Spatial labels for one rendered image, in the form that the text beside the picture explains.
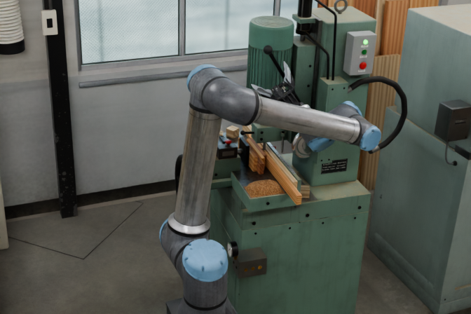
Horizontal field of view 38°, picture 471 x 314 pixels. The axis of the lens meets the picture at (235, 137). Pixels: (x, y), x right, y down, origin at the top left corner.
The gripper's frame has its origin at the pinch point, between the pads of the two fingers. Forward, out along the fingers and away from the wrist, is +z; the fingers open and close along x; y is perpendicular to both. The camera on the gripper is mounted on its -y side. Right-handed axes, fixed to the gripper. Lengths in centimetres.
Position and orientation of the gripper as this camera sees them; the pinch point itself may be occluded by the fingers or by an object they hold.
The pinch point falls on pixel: (267, 73)
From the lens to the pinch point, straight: 263.1
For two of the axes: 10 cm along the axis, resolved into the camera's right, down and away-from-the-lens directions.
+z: -5.5, -7.7, 3.2
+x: -8.2, 5.8, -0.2
